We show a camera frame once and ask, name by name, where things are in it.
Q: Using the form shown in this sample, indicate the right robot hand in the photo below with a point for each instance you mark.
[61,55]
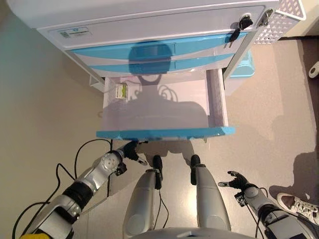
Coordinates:
[238,183]

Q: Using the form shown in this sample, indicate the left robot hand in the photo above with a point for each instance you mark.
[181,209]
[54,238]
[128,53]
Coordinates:
[130,150]

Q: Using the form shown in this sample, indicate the large blue-front cart drawer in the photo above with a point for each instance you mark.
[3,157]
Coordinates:
[174,112]

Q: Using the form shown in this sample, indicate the yellow robot shoulder cover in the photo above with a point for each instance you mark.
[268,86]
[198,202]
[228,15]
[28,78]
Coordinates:
[32,236]

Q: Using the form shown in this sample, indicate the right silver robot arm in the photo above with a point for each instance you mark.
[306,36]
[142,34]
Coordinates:
[251,195]

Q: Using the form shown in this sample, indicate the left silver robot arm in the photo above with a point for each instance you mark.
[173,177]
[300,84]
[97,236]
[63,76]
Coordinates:
[92,176]

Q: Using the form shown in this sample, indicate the green and white medicine box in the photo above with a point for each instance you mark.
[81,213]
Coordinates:
[122,91]

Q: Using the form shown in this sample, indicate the narrow blue-front cart drawer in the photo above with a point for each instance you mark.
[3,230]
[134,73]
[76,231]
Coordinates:
[199,63]

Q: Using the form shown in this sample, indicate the blue-front cart drawer below label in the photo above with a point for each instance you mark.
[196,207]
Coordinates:
[199,46]

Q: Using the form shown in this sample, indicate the right silver robot leg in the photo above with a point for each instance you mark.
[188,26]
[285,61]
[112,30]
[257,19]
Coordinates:
[209,199]

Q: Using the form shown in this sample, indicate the silver robot leg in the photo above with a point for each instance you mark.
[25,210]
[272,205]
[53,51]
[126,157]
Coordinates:
[142,199]
[209,199]

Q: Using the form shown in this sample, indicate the left silver robot leg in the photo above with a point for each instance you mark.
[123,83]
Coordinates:
[142,199]

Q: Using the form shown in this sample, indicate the white sneaker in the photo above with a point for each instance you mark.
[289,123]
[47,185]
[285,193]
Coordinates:
[296,205]

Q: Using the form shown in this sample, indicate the grey robot torso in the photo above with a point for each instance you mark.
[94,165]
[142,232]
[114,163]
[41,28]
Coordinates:
[189,234]

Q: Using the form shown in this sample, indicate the light blue waste bin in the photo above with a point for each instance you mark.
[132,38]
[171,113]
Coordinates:
[243,72]

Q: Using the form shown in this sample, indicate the cart label sticker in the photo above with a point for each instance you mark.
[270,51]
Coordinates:
[74,32]

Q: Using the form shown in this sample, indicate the white bed caster wheel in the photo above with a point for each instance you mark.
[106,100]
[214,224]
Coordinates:
[314,71]

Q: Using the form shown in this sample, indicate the white medical cart body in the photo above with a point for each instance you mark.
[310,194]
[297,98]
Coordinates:
[149,15]

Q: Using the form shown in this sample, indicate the cart lock with black key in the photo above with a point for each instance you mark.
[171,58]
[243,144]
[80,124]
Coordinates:
[245,23]

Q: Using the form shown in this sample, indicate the white perforated cart basket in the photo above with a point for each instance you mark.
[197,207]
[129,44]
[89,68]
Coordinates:
[279,27]

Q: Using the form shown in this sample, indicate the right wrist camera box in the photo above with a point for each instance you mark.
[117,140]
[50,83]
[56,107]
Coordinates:
[241,199]

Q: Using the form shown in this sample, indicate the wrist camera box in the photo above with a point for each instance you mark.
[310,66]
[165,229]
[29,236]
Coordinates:
[120,169]
[241,199]

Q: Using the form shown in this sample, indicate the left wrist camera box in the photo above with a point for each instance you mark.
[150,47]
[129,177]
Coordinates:
[120,169]

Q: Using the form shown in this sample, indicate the white cart side bracket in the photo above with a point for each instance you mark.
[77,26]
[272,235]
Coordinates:
[96,84]

